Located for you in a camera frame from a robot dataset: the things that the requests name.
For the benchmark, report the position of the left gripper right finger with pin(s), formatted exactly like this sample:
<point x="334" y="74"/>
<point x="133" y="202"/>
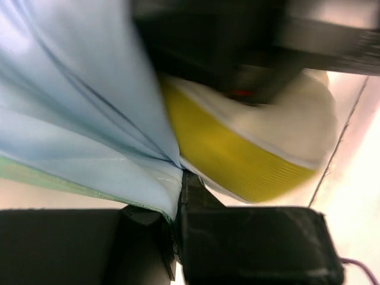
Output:
<point x="252" y="245"/>

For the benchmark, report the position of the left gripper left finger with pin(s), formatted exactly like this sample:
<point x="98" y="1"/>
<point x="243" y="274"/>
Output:
<point x="102" y="246"/>

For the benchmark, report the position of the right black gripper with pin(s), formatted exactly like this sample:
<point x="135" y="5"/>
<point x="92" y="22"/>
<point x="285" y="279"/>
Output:
<point x="228" y="46"/>

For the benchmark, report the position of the cream pillow with yellow edge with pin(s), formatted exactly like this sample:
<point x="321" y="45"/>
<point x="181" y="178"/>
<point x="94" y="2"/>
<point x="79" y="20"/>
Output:
<point x="254" y="153"/>

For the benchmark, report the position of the green and blue pillowcase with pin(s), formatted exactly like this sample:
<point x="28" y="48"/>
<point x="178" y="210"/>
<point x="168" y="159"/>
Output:
<point x="81" y="108"/>

